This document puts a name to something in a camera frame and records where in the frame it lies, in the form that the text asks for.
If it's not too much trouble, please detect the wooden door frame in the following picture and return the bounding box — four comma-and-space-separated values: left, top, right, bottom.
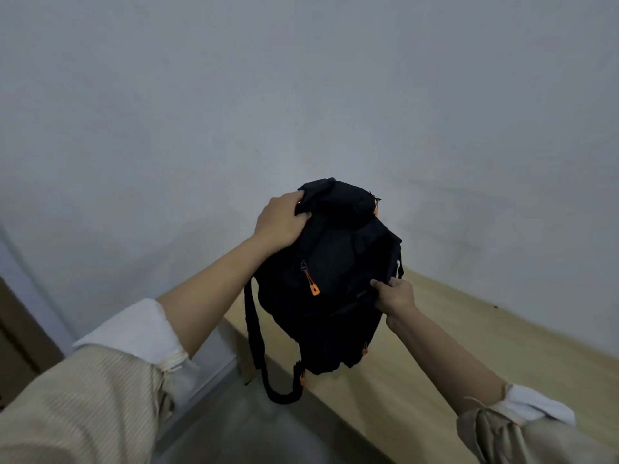
0, 277, 65, 411

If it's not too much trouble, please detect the person's right forearm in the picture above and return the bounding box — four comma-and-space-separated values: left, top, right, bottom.
385, 304, 619, 464

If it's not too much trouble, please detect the person's left hand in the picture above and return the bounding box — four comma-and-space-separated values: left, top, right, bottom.
252, 190, 312, 251

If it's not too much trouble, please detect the person's right hand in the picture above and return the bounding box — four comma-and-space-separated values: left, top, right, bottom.
370, 277, 418, 320

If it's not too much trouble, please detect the person's left forearm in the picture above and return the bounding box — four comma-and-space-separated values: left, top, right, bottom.
0, 232, 276, 464

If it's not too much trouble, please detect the black backpack with orange zippers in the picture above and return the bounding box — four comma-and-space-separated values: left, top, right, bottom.
244, 178, 404, 406

